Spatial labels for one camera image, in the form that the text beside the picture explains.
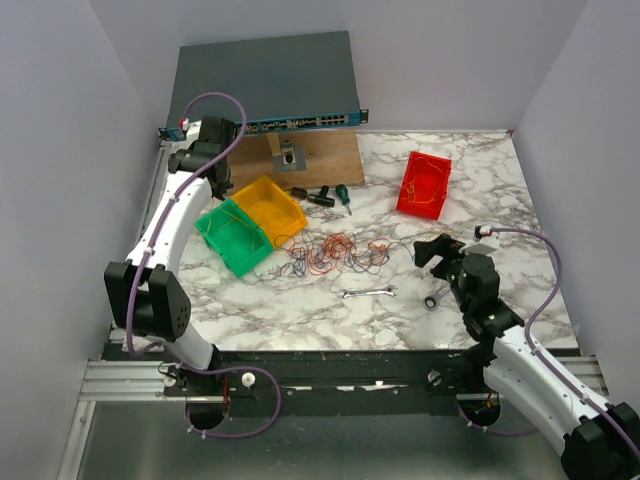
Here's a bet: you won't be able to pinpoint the yellow wires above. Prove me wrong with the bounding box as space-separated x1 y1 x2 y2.
402 155 447 207

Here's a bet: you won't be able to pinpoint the black socket adapter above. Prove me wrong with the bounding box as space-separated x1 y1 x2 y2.
307 185 335 208

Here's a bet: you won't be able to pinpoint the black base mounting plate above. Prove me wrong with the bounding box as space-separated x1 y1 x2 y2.
164 350 502 425

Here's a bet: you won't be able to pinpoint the colourful thin wires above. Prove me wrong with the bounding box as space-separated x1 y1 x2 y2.
277 229 426 277

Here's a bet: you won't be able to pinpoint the wooden board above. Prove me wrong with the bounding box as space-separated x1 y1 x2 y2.
228 129 365 190

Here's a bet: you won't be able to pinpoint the green handle screwdriver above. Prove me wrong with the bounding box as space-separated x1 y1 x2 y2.
335 184 352 215

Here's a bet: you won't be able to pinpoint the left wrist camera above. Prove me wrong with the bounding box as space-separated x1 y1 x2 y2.
179 119 202 143

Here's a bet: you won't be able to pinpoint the silver open-end wrench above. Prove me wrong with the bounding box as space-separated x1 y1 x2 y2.
338 285 397 299

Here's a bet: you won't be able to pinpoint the yellow plastic bin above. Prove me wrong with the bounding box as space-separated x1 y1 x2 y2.
231 176 308 248

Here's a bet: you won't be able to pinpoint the green plastic bin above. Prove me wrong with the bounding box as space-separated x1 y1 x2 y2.
195 199 273 278

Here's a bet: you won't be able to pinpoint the grey metal socket bracket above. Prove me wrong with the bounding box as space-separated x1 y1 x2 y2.
266 133 307 173

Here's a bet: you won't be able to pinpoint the silver ratchet wrench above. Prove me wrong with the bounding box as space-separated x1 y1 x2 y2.
423 284 451 311

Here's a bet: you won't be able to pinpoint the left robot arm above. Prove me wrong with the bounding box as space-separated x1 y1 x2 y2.
104 116 239 395

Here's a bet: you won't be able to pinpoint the aluminium frame rail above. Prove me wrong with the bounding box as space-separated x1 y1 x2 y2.
79 359 191 401

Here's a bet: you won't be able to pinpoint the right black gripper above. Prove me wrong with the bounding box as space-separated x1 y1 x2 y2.
415 232 474 313

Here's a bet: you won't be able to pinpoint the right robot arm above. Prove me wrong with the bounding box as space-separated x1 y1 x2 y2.
413 234 639 479

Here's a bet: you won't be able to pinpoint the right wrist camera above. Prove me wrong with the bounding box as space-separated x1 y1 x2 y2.
461 225 500 255

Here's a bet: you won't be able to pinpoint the grey blue network switch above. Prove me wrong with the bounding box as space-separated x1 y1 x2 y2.
159 31 369 142

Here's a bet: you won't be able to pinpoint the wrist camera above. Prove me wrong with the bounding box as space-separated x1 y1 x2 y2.
461 225 500 255
179 119 202 143

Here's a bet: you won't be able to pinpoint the red plastic bin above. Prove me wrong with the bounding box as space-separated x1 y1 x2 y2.
396 151 452 220

